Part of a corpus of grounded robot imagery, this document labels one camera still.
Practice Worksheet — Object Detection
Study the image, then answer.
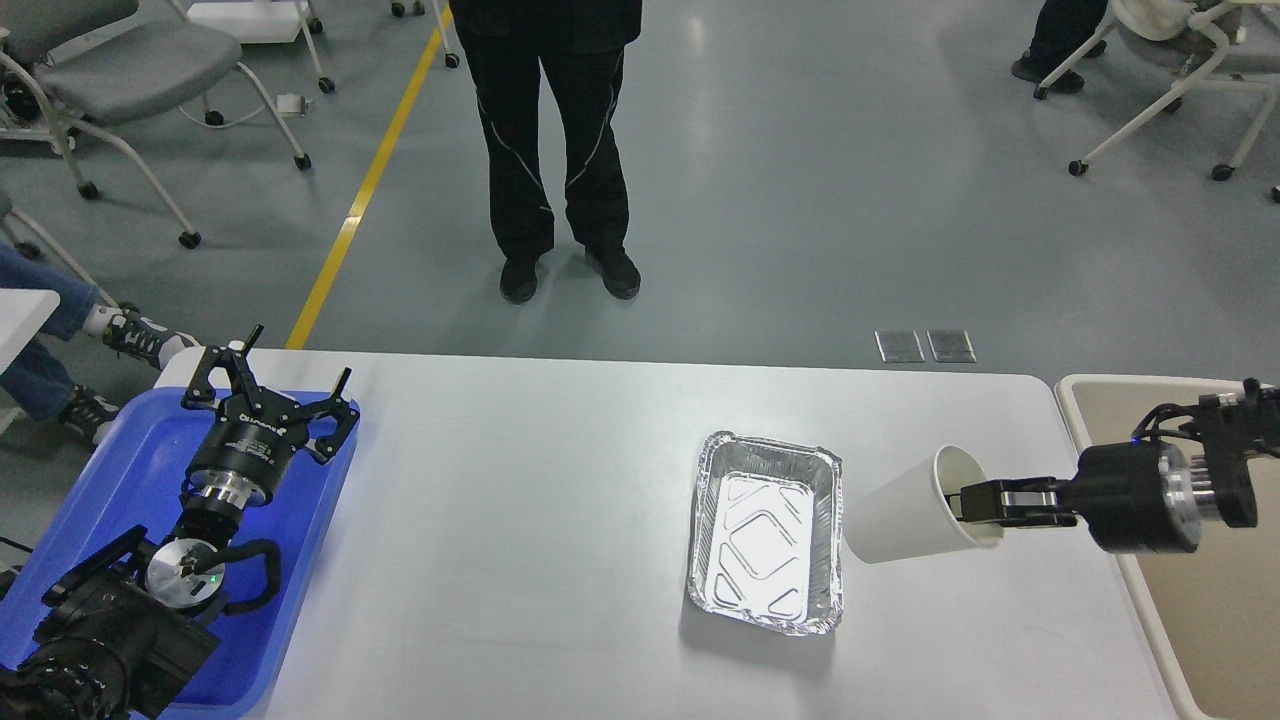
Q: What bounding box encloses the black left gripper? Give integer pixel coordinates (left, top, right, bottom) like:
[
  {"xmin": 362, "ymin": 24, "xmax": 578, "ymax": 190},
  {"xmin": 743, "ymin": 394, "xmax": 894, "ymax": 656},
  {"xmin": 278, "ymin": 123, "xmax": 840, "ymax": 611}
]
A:
[{"xmin": 180, "ymin": 324, "xmax": 361, "ymax": 509}]

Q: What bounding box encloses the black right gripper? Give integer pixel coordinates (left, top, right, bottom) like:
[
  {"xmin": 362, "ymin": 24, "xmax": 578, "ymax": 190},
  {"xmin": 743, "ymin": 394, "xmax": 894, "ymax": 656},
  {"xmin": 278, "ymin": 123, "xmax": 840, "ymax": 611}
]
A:
[{"xmin": 943, "ymin": 441, "xmax": 1201, "ymax": 553}]

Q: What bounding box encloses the white paper cup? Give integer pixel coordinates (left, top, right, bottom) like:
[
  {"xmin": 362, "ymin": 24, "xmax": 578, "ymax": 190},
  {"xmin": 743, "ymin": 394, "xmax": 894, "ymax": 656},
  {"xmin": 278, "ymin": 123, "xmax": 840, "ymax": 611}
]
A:
[{"xmin": 844, "ymin": 445, "xmax": 1005, "ymax": 564}]

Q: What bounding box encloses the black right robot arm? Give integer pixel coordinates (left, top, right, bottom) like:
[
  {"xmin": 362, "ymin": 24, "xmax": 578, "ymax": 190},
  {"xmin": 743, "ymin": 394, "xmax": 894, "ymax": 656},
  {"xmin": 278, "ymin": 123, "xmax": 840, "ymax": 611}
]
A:
[{"xmin": 943, "ymin": 378, "xmax": 1279, "ymax": 553}]

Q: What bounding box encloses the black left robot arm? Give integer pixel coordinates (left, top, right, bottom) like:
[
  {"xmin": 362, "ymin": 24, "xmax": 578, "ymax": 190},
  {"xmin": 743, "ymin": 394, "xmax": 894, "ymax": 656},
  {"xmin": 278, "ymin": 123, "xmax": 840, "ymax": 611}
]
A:
[{"xmin": 3, "ymin": 338, "xmax": 361, "ymax": 719}]

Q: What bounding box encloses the blue plastic tray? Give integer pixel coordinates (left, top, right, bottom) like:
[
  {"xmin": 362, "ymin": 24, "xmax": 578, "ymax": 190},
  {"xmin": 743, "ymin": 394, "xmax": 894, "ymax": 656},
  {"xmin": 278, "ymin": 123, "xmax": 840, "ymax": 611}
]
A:
[{"xmin": 1, "ymin": 388, "xmax": 356, "ymax": 719}]

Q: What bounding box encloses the right floor outlet cover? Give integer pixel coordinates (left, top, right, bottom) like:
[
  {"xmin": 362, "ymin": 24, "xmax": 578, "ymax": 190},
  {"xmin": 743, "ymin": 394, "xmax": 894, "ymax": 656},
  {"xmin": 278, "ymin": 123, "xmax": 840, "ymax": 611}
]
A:
[{"xmin": 925, "ymin": 329, "xmax": 978, "ymax": 364}]

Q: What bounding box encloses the floor outlet cover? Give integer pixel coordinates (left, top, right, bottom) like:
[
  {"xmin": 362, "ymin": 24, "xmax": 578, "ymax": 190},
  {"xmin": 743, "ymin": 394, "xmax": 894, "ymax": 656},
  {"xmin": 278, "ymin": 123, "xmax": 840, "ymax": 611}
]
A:
[
  {"xmin": 874, "ymin": 329, "xmax": 925, "ymax": 364},
  {"xmin": 925, "ymin": 329, "xmax": 978, "ymax": 364}
]

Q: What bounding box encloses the beige plastic bin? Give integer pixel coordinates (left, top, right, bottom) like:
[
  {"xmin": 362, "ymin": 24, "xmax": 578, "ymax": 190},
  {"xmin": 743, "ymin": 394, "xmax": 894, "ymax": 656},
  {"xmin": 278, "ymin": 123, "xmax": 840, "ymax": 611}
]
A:
[{"xmin": 1055, "ymin": 375, "xmax": 1279, "ymax": 719}]

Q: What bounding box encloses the left floor outlet cover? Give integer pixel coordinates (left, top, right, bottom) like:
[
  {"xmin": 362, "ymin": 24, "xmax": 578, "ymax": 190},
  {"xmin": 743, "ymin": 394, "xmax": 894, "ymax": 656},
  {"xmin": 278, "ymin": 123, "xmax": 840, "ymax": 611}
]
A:
[{"xmin": 874, "ymin": 329, "xmax": 925, "ymax": 364}]

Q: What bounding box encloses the seated person in jeans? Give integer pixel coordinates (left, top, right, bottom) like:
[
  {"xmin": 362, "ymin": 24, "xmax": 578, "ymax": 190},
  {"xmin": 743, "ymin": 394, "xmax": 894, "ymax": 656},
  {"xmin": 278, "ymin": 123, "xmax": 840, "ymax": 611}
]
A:
[{"xmin": 0, "ymin": 240, "xmax": 201, "ymax": 446}]

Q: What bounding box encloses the white side table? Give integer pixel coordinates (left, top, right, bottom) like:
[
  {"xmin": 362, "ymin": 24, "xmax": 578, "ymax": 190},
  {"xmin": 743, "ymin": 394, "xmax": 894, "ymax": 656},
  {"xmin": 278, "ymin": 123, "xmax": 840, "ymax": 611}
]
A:
[{"xmin": 1, "ymin": 288, "xmax": 60, "ymax": 373}]

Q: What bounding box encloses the aluminium foil tray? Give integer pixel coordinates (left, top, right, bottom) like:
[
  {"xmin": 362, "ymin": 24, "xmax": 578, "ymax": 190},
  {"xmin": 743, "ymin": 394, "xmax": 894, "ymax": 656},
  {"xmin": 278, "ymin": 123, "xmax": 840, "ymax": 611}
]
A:
[{"xmin": 686, "ymin": 430, "xmax": 844, "ymax": 637}]

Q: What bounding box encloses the white power adapter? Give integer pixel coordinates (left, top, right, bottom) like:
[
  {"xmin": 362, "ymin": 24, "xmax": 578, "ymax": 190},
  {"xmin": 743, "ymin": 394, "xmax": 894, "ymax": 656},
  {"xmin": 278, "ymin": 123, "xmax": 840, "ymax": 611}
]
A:
[{"xmin": 274, "ymin": 94, "xmax": 308, "ymax": 117}]

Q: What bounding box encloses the grey chair left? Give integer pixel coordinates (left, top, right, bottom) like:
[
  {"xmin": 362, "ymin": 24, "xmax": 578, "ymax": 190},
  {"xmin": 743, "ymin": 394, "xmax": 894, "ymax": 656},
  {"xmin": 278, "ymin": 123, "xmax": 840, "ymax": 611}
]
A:
[{"xmin": 1, "ymin": 1, "xmax": 311, "ymax": 249}]

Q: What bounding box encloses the white rolling cart base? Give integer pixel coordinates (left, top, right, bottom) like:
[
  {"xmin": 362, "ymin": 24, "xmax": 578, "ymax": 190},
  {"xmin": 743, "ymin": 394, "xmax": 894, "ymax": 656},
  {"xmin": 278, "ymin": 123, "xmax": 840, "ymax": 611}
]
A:
[{"xmin": 186, "ymin": 1, "xmax": 337, "ymax": 94}]

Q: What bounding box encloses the standing person in black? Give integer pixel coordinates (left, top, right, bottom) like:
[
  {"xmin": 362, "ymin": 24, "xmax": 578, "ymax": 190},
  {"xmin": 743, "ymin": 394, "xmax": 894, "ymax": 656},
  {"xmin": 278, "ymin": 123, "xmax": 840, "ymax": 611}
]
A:
[{"xmin": 448, "ymin": 0, "xmax": 643, "ymax": 305}]

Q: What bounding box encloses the white chair right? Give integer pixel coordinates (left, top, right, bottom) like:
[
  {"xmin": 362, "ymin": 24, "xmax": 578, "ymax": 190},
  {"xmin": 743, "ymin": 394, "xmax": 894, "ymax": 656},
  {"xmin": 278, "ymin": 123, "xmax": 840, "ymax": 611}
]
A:
[{"xmin": 1033, "ymin": 1, "xmax": 1277, "ymax": 181}]

